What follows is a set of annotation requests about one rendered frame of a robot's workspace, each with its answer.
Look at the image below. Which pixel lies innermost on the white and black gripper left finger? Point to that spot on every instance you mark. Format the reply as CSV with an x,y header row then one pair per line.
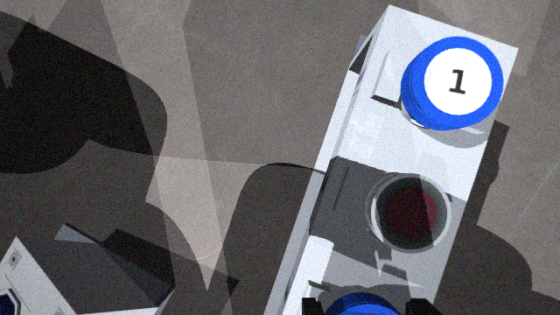
x,y
311,307

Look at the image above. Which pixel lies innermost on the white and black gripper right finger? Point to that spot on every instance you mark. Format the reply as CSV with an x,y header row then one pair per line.
x,y
420,306

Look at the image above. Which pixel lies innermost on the white two-button control box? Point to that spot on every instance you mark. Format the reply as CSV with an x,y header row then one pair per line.
x,y
76,276

